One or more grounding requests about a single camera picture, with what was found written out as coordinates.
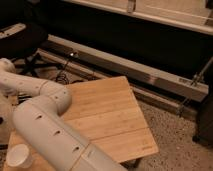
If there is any black cable on floor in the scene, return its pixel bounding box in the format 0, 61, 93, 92
53, 51, 86, 85

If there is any white ceramic cup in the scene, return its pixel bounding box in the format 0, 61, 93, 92
6, 144, 33, 168

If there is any black office chair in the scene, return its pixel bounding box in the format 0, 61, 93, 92
0, 23, 62, 77

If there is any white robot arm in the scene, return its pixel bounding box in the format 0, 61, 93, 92
0, 58, 127, 171

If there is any metal floor rail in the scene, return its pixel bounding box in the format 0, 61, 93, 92
39, 35, 209, 112

